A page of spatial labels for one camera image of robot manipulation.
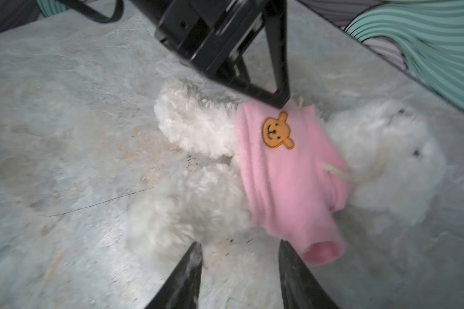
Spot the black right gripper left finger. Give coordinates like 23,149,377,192
144,242,203,309

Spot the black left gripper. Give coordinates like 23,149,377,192
132,0,291,109

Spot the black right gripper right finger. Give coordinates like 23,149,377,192
278,240,340,309

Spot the pink knitted bear sweater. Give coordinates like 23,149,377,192
235,101,353,265

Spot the white plush teddy bear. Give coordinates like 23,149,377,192
123,79,447,267

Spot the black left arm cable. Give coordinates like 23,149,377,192
55,0,125,24

